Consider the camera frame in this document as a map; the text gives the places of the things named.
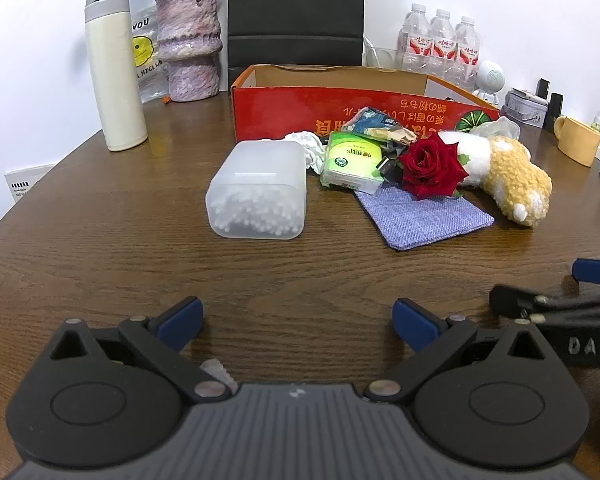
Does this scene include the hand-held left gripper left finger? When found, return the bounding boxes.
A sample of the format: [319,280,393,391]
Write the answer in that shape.
[47,296,238,404]

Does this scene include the cream thermos bottle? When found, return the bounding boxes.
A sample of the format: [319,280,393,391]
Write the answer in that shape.
[85,0,149,152]

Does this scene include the pack of water bottles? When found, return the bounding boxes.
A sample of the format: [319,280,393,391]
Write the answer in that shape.
[399,2,482,92]

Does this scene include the black paper bag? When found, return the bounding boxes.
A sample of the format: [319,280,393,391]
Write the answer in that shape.
[227,0,366,88]

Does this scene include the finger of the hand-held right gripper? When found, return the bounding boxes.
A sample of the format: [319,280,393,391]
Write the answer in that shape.
[489,284,600,322]
[571,258,600,287]

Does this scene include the crumpled clear plastic wrap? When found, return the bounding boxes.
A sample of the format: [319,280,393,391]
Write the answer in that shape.
[472,116,523,140]

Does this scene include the translucent cotton swab box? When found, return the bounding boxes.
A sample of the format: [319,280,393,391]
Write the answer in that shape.
[205,140,308,240]

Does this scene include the clear glass bowl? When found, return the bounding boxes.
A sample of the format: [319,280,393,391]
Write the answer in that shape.
[364,42,406,70]

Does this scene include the small black adapter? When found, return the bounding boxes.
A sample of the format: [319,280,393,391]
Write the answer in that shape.
[375,156,399,181]

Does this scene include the red rose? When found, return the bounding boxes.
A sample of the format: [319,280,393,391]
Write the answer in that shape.
[397,131,471,202]

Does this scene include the small grey box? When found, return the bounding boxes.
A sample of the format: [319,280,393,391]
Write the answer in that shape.
[500,87,549,123]

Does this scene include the white robot toy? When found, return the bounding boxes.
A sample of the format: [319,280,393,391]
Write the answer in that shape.
[472,60,506,106]

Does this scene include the blue and beige snack wrapper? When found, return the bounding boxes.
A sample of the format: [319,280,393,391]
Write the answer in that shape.
[342,106,418,150]

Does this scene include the yellow mug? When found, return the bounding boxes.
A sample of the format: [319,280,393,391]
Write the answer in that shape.
[553,116,600,167]

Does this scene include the white and yellow plush toy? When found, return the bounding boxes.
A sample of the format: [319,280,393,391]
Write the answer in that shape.
[437,130,552,228]

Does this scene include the green tissue pack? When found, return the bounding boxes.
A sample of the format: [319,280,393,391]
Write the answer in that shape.
[320,131,386,195]

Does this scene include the pink textured vase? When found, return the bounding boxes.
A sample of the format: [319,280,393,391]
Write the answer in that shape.
[155,0,224,103]

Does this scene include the white card box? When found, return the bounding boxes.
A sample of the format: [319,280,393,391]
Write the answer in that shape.
[5,164,56,205]

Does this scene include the clear smiley plastic bag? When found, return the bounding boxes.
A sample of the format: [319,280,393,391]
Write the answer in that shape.
[130,5,171,104]

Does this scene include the white tissue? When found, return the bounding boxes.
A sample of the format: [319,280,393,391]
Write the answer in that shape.
[285,130,328,173]

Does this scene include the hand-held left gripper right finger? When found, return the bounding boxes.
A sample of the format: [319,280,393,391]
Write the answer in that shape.
[362,298,548,405]

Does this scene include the red cardboard box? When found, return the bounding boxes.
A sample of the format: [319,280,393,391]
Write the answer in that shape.
[230,64,502,143]

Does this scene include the blue cloth pouch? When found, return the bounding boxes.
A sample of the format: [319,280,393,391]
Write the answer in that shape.
[354,182,496,250]

